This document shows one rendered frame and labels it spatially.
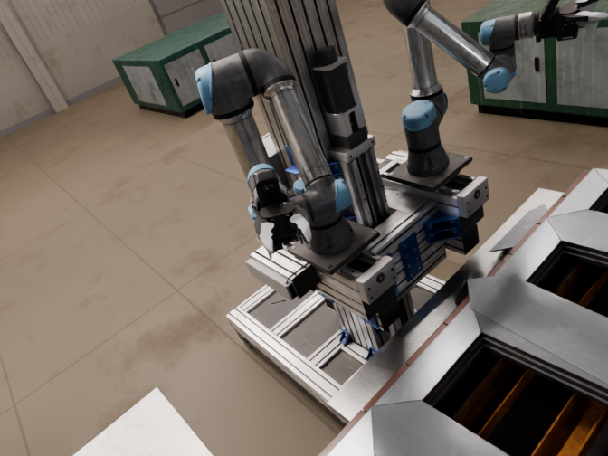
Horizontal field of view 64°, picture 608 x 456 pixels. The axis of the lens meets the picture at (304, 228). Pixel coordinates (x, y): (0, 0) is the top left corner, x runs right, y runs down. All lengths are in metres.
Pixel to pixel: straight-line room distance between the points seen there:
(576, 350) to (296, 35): 1.14
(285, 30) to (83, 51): 10.80
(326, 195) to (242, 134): 0.31
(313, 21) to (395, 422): 1.15
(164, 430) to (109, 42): 11.45
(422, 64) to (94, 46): 10.86
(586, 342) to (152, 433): 1.08
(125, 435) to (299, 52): 1.15
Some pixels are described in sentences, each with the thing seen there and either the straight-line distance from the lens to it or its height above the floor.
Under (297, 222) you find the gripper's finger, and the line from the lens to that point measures 0.92.
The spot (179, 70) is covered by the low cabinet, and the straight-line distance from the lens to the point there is 7.31.
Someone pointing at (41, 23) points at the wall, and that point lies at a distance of 12.08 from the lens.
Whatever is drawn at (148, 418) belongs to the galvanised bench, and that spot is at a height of 1.05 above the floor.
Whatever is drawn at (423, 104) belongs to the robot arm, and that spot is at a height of 1.27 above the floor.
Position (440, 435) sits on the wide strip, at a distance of 1.26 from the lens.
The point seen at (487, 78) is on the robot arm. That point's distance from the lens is 1.62.
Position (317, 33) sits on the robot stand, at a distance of 1.60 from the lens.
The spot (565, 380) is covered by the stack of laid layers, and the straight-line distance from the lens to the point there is 1.38.
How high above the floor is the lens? 1.93
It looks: 32 degrees down
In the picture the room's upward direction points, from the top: 20 degrees counter-clockwise
